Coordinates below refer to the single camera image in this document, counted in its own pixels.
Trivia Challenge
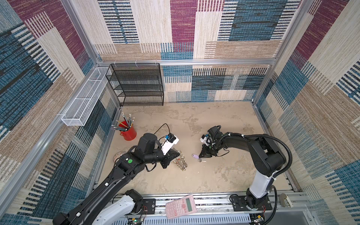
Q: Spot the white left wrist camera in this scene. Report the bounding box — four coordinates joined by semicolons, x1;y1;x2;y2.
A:
161;133;179;155

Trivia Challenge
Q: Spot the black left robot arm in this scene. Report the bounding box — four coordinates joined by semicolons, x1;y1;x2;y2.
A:
52;133;180;225

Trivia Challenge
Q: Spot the red pencil cup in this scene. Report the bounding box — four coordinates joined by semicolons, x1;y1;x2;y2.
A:
111;112;137;141

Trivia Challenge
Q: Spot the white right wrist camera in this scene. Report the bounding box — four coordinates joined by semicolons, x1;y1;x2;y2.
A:
200;134;212;146

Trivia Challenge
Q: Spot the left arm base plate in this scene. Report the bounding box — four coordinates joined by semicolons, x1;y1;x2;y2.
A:
126;198;156;217

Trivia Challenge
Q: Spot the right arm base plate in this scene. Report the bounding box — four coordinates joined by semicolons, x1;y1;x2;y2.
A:
229;194;273;212

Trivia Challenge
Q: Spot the key with purple tag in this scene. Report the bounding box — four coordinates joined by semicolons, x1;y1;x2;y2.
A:
192;154;206;163

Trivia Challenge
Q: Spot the tape roll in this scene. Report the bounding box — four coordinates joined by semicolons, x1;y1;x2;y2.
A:
113;151;126;163

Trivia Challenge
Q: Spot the white wire mesh basket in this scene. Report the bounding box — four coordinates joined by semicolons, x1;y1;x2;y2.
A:
61;67;108;127

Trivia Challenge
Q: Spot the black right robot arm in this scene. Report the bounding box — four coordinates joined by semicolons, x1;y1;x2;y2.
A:
198;125;293;211

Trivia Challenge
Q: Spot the pink calculator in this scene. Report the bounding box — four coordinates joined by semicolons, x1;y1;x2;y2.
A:
165;195;197;219

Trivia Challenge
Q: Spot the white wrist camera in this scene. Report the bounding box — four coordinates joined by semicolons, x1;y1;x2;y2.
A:
161;133;179;155
200;134;212;146

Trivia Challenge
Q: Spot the black wire mesh shelf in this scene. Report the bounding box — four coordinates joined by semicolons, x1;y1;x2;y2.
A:
106;63;165;107

